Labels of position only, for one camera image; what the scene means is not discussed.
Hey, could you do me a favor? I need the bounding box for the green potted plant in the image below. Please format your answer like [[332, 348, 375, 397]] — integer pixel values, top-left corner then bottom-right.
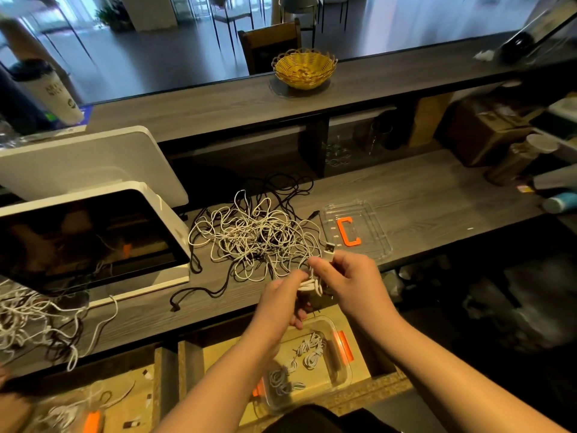
[[94, 0, 135, 32]]

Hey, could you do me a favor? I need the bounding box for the flat cardboard sheet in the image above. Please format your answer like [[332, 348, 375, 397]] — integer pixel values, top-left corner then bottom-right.
[[408, 93, 454, 148]]

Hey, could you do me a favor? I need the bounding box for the person's right hand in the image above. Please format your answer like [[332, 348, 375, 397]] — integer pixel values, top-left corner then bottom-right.
[[309, 250, 402, 334]]

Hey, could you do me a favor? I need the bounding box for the black metal chair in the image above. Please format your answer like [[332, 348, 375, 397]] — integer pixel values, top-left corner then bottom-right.
[[278, 0, 321, 46], [207, 0, 255, 51]]

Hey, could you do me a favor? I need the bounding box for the clear lid orange handle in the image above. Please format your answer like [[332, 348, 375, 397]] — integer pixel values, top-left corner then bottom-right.
[[320, 199, 395, 265]]

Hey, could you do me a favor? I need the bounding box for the black device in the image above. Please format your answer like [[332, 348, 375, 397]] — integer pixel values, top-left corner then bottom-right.
[[500, 0, 577, 64]]

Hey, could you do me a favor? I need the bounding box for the round wooden table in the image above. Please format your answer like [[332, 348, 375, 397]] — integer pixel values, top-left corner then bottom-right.
[[0, 0, 64, 64]]

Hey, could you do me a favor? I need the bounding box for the wooden drawer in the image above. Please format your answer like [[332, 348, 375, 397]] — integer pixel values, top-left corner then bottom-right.
[[0, 345, 177, 433], [180, 302, 416, 433]]

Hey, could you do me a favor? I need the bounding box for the white paper coffee cup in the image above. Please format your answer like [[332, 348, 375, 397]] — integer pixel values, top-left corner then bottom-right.
[[9, 58, 85, 125]]

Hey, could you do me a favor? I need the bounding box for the white customer display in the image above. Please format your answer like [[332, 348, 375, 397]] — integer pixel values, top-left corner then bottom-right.
[[0, 126, 189, 208]]

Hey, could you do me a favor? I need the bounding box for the white touchscreen monitor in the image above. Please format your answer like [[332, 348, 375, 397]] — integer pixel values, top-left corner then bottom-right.
[[0, 181, 192, 307]]

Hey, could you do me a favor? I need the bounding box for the yellow woven basket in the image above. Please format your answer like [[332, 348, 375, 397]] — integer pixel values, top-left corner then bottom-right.
[[271, 48, 339, 91]]

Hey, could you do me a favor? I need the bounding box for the person's left hand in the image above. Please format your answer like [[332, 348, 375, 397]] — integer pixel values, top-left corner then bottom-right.
[[248, 268, 312, 352]]

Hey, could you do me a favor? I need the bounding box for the bundle of black cables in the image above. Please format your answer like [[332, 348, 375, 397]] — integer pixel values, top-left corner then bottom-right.
[[243, 173, 317, 222]]

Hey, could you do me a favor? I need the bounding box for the person's left forearm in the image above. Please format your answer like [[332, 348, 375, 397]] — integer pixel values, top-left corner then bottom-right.
[[153, 338, 285, 433]]

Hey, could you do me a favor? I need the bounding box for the grey wooden bar counter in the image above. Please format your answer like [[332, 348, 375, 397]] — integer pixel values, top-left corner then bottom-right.
[[0, 29, 577, 145]]

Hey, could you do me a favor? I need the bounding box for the black cable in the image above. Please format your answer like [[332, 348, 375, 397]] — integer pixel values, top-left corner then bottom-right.
[[169, 275, 236, 312]]

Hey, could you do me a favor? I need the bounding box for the person's right forearm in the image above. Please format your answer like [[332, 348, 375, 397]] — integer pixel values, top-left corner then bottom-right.
[[374, 311, 564, 433]]

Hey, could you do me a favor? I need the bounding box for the brown wooden chair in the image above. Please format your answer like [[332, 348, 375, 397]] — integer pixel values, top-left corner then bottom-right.
[[237, 19, 303, 76]]

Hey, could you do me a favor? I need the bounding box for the brown cardboard box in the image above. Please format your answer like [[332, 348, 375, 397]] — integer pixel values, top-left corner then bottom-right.
[[442, 94, 533, 168]]

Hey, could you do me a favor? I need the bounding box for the pile of white containers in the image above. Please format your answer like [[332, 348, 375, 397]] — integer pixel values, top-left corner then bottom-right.
[[383, 266, 425, 299]]

